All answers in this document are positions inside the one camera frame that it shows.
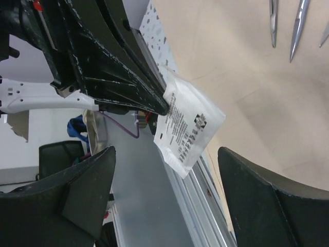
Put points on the steel forceps left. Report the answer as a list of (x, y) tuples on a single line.
[(273, 14)]

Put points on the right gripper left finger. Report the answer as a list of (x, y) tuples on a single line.
[(64, 209)]

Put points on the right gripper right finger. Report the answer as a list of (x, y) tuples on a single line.
[(268, 209)]

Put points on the blue bag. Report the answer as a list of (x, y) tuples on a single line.
[(75, 128)]

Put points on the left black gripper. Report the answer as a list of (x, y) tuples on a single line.
[(90, 47)]

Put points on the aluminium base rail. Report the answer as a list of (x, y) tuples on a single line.
[(153, 205)]

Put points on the steel surgical scissors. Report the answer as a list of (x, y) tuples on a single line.
[(325, 35)]

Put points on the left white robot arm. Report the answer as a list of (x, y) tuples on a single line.
[(18, 96)]

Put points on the beige cloth drape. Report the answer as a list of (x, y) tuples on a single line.
[(276, 107)]

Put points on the black office chair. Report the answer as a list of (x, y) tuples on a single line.
[(58, 156)]

